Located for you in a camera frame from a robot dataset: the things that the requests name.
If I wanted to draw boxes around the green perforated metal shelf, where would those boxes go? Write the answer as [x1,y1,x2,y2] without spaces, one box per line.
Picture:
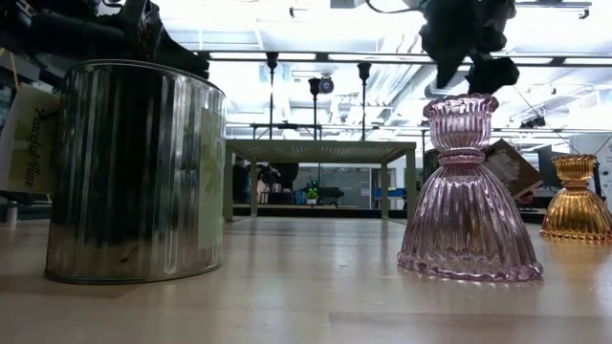
[222,139,418,224]

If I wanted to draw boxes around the medium black candlestick holder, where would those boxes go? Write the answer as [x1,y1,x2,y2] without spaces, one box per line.
[357,62,372,142]

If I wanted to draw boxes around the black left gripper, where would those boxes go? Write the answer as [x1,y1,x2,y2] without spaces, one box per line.
[114,0,211,80]

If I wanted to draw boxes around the silver tin candle brown tag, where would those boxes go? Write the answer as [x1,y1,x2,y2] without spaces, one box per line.
[423,138,545,201]

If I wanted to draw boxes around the amber ribbed glass candle holder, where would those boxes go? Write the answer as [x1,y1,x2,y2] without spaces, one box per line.
[538,153,612,243]

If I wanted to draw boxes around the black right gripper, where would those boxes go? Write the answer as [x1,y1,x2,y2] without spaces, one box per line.
[418,0,521,96]

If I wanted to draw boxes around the silver tin candle pale tag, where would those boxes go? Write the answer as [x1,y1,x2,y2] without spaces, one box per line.
[0,58,227,286]

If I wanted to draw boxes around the tall black candlestick holder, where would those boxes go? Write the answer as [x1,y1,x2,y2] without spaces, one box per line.
[265,51,279,140]

